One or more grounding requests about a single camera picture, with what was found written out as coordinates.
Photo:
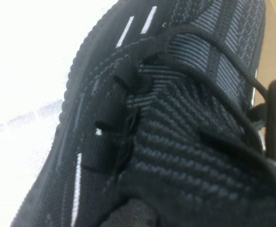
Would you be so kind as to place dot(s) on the black knit sneaker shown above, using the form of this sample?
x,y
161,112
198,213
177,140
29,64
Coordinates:
x,y
175,142

